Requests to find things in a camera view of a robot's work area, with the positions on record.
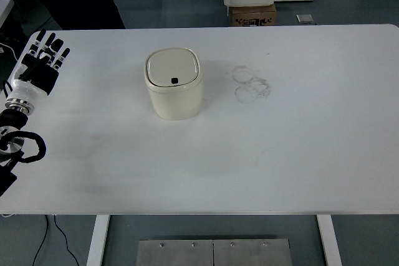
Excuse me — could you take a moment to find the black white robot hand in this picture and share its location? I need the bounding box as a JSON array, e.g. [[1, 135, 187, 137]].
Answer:
[[7, 29, 70, 102]]

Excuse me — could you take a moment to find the cream push-top trash can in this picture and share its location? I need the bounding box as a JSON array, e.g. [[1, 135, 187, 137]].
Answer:
[[144, 48, 203, 121]]

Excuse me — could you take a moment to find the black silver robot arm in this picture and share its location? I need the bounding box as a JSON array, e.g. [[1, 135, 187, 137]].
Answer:
[[1, 29, 70, 194]]

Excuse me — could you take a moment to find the left white table leg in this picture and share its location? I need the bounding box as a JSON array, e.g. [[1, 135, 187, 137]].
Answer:
[[86, 215, 110, 266]]

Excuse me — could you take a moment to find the white table leg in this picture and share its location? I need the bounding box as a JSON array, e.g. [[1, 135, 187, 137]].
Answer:
[[317, 214, 342, 266], [86, 215, 110, 266]]

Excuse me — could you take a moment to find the brown cardboard box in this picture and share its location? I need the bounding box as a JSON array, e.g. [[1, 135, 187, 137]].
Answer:
[[229, 4, 277, 27]]

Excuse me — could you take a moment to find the small grey floor plate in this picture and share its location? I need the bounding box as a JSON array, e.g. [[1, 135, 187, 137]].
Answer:
[[296, 14, 314, 24]]

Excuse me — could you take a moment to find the right white table leg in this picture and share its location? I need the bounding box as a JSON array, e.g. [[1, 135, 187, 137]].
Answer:
[[317, 214, 342, 266]]

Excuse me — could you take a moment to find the black sleeved arm cable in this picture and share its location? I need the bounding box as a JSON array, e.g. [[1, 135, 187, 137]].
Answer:
[[0, 131, 47, 164]]

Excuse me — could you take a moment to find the black floor cable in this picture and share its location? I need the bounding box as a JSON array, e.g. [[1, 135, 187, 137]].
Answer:
[[32, 215, 80, 266]]

